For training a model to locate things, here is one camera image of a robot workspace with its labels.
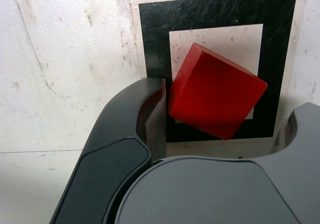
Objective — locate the red cube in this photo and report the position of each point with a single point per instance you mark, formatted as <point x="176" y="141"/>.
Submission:
<point x="215" y="96"/>

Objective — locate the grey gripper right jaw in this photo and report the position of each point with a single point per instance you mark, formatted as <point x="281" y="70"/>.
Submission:
<point x="225" y="191"/>

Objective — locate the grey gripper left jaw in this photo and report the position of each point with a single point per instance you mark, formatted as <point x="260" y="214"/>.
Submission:
<point x="112" y="146"/>

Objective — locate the black tape square outline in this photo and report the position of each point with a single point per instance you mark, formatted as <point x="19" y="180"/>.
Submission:
<point x="155" y="47"/>

